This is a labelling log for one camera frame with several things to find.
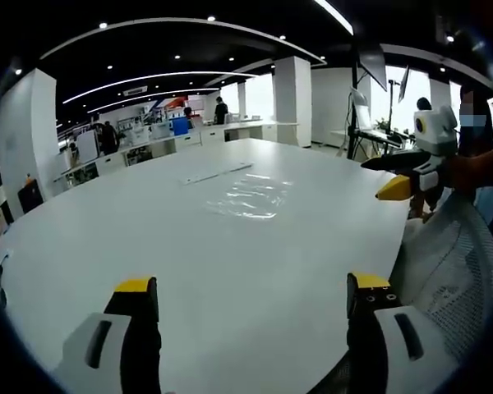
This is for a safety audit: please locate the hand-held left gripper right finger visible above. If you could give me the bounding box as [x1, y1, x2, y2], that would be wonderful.
[344, 271, 461, 394]

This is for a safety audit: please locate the white mesh office chair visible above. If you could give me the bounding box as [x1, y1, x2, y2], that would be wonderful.
[397, 191, 493, 373]

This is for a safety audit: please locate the white counter with cabinets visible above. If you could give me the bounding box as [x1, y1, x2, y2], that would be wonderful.
[59, 120, 301, 181]

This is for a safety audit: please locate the black chair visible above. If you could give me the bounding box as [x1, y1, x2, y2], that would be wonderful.
[16, 176, 46, 215]

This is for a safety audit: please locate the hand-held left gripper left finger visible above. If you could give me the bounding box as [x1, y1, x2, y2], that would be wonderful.
[51, 277, 164, 394]

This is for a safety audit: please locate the open laptop on stand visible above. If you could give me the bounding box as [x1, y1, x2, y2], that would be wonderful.
[350, 86, 374, 131]

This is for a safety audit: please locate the white food packaging bag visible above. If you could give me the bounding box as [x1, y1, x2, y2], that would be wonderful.
[177, 162, 254, 186]

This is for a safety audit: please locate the black monitor on stand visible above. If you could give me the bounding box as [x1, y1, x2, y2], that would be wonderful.
[352, 39, 390, 161]

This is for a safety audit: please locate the transparent food packaging bag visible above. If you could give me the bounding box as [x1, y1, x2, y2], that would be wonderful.
[205, 172, 295, 221]

